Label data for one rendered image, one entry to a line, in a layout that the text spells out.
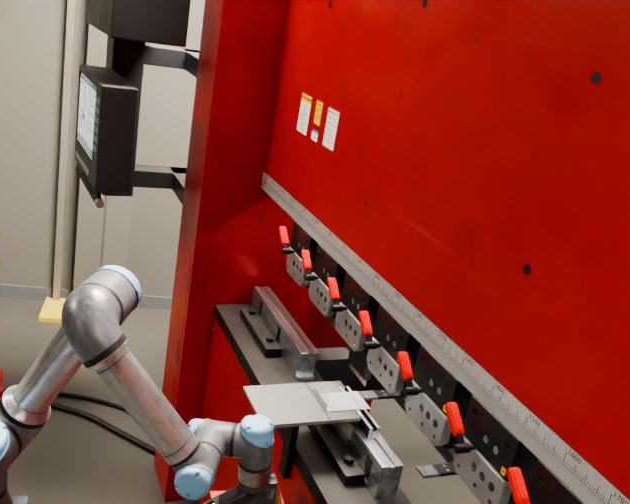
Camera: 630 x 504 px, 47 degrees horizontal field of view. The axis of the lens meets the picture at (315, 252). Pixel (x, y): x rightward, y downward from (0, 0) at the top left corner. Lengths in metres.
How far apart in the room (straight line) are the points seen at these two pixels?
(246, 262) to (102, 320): 1.23
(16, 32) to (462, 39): 3.13
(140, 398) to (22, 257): 3.17
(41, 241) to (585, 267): 3.73
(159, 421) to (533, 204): 0.83
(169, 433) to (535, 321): 0.74
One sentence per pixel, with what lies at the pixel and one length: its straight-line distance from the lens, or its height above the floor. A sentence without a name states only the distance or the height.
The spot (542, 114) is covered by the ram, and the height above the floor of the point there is 1.86.
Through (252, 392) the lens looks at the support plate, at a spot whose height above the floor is 1.00.
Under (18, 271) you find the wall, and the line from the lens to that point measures 4.63.
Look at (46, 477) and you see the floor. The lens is 3.22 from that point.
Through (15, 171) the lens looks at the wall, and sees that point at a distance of 4.43.
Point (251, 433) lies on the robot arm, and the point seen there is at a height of 1.08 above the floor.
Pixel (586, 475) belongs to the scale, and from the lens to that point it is 1.22.
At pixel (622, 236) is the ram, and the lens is 1.14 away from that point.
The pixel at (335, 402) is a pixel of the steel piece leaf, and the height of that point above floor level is 1.00.
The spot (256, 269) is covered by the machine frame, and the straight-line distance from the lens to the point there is 2.65.
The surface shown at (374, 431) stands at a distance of 1.87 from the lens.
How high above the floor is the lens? 1.98
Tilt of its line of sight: 19 degrees down
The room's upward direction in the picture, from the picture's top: 10 degrees clockwise
